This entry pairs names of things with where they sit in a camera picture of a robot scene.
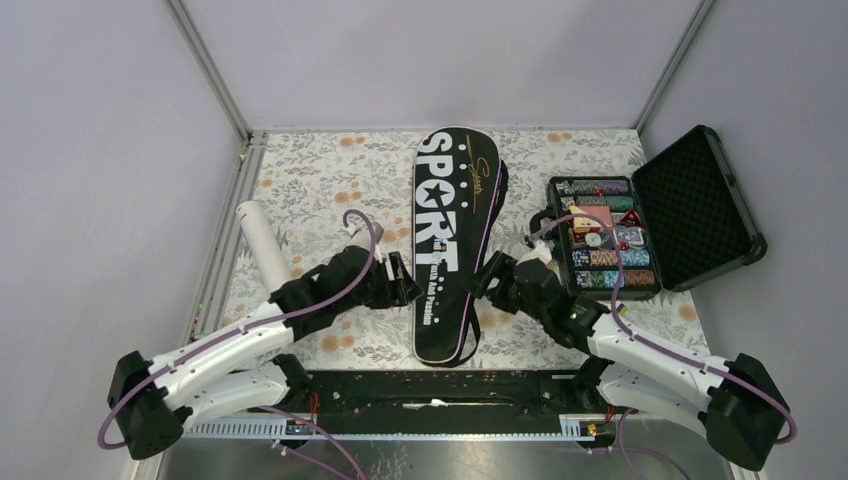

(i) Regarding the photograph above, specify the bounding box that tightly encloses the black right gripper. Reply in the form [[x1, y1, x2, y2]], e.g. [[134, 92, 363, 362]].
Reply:
[[460, 250, 549, 324]]

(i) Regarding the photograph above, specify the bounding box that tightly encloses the white shuttlecock tube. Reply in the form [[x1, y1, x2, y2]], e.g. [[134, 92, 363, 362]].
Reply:
[[236, 200, 292, 294]]

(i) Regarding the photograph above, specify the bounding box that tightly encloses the black racket cover bag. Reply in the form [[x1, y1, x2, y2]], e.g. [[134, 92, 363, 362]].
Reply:
[[412, 126, 509, 368]]

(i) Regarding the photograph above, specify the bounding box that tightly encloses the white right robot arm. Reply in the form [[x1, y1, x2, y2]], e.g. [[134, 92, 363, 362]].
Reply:
[[463, 252, 797, 471]]

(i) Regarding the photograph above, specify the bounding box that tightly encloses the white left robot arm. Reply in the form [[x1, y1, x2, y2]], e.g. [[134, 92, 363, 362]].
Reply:
[[98, 246, 422, 460]]

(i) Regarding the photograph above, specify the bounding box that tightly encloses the red playing card box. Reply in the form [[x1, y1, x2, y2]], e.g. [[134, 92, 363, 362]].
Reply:
[[569, 205, 614, 233]]

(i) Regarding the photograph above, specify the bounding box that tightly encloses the floral table mat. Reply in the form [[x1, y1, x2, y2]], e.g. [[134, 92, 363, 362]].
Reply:
[[211, 128, 713, 372]]

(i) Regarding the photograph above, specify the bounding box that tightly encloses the black poker chip case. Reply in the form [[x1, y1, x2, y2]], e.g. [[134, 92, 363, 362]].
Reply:
[[530, 125, 768, 300]]

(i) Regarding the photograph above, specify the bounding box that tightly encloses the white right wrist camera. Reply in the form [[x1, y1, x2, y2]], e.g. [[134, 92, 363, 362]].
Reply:
[[522, 239, 552, 266]]

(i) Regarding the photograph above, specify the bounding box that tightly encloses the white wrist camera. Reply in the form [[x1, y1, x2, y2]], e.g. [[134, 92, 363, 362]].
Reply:
[[346, 223, 384, 250], [522, 239, 552, 266]]

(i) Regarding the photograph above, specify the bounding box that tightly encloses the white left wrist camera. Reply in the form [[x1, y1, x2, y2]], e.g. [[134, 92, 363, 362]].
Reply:
[[346, 223, 384, 250]]

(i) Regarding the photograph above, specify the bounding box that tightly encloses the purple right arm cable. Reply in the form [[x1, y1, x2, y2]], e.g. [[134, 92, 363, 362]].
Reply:
[[527, 213, 798, 444]]

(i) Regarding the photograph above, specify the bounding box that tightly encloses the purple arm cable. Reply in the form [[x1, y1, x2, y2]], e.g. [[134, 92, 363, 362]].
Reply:
[[527, 213, 798, 444], [97, 209, 379, 450]]

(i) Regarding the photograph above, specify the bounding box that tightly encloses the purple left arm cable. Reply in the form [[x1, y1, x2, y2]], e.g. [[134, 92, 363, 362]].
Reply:
[[97, 209, 379, 450]]

